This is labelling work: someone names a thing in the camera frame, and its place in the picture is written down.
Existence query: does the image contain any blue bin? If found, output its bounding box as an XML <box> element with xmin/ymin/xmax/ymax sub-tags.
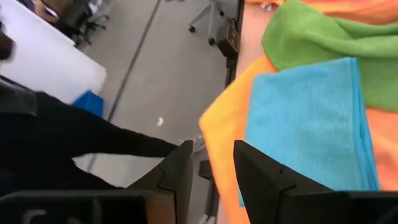
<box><xmin>73</xmin><ymin>90</ymin><xmax>106</xmax><ymax>118</ymax></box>

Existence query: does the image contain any person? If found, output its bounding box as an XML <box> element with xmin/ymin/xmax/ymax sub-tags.
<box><xmin>34</xmin><ymin>0</ymin><xmax>74</xmax><ymax>23</ymax></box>

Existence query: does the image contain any white table top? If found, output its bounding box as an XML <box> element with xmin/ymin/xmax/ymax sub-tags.
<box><xmin>0</xmin><ymin>0</ymin><xmax>107</xmax><ymax>105</ymax></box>

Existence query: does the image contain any orange microfiber towel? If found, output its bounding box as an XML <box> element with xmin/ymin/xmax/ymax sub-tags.
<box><xmin>245</xmin><ymin>0</ymin><xmax>398</xmax><ymax>26</ymax></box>
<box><xmin>198</xmin><ymin>54</ymin><xmax>398</xmax><ymax>224</ymax></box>

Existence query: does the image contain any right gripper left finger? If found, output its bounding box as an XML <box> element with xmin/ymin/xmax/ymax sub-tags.
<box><xmin>127</xmin><ymin>139</ymin><xmax>194</xmax><ymax>224</ymax></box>

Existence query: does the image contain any black office chair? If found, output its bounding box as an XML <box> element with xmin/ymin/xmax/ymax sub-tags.
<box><xmin>60</xmin><ymin>0</ymin><xmax>110</xmax><ymax>46</ymax></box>

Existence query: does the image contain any blue microfiber towel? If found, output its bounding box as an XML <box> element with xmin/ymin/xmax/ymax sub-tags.
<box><xmin>239</xmin><ymin>57</ymin><xmax>381</xmax><ymax>208</ymax></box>

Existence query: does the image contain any green microfiber towel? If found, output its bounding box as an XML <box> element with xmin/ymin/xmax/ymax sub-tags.
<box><xmin>262</xmin><ymin>0</ymin><xmax>398</xmax><ymax>112</ymax></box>

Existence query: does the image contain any grey office chair base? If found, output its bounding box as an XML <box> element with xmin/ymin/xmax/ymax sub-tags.
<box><xmin>187</xmin><ymin>0</ymin><xmax>239</xmax><ymax>47</ymax></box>

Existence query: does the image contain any black table-level camera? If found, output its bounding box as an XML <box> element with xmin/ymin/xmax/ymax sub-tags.
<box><xmin>216</xmin><ymin>19</ymin><xmax>241</xmax><ymax>57</ymax></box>

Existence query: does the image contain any black metal table frame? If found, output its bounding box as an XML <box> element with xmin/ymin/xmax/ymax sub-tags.
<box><xmin>198</xmin><ymin>0</ymin><xmax>247</xmax><ymax>224</ymax></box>

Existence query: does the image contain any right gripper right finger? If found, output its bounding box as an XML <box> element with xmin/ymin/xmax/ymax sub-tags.
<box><xmin>233</xmin><ymin>139</ymin><xmax>332</xmax><ymax>224</ymax></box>

